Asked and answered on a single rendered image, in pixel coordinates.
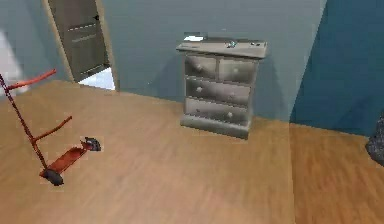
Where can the dark grey backpack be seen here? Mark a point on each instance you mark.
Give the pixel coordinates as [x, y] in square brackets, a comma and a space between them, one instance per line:
[378, 143]

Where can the grey chest of drawers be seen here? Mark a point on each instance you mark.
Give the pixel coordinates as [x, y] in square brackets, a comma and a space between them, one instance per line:
[218, 90]

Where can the white flat object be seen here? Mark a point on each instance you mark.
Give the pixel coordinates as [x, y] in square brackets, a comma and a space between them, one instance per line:
[193, 38]

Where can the small teal object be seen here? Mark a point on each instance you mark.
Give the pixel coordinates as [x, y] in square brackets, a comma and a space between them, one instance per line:
[231, 43]

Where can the small dark object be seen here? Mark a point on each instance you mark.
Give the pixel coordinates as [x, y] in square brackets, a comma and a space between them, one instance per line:
[255, 43]

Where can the grey room door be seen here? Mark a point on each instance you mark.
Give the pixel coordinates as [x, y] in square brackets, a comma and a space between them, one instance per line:
[80, 40]

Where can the red kick scooter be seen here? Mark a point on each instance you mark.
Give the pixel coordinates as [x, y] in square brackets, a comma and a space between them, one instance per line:
[65, 160]

